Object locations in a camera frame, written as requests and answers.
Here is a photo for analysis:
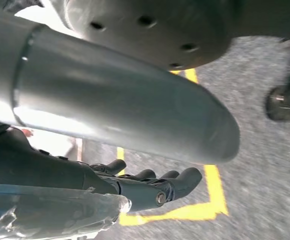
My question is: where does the black ribbed robot foot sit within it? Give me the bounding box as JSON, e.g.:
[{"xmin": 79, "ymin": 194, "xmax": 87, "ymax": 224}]
[{"xmin": 264, "ymin": 49, "xmax": 290, "ymax": 122}]

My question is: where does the black robot leg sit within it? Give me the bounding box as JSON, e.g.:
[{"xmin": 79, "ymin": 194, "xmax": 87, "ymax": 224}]
[{"xmin": 48, "ymin": 0, "xmax": 290, "ymax": 71}]

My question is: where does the yellow tape square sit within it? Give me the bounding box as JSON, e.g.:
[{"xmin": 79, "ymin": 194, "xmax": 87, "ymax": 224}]
[{"xmin": 116, "ymin": 67, "xmax": 230, "ymax": 227}]

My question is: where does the tape wrapped camera mount plate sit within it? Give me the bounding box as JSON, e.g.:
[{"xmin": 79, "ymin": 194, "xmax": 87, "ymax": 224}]
[{"xmin": 0, "ymin": 183, "xmax": 132, "ymax": 240}]

